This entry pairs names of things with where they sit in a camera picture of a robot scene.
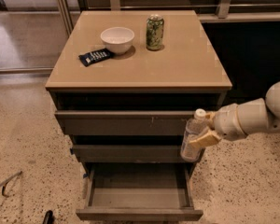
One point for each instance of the grey drawer cabinet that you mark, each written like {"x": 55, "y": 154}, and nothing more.
{"x": 184, "y": 75}

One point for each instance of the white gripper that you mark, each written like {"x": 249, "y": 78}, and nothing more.
{"x": 225, "y": 122}

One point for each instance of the dark blue snack packet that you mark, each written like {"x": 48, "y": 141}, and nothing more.
{"x": 95, "y": 56}

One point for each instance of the black object at floor edge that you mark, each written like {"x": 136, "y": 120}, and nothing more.
{"x": 48, "y": 218}

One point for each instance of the metal rod on floor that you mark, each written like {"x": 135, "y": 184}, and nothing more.
{"x": 3, "y": 184}

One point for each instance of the top grey drawer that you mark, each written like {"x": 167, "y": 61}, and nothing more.
{"x": 123, "y": 122}

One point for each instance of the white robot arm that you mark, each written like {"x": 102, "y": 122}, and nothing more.
{"x": 261, "y": 115}

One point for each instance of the white ceramic bowl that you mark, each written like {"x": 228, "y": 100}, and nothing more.
{"x": 117, "y": 39}

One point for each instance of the open bottom grey drawer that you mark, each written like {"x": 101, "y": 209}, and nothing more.
{"x": 142, "y": 192}

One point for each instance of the middle grey drawer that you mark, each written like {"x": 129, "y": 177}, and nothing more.
{"x": 128, "y": 154}

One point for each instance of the clear plastic water bottle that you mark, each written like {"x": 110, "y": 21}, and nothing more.
{"x": 193, "y": 127}

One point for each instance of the green drink can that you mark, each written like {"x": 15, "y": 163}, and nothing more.
{"x": 154, "y": 36}

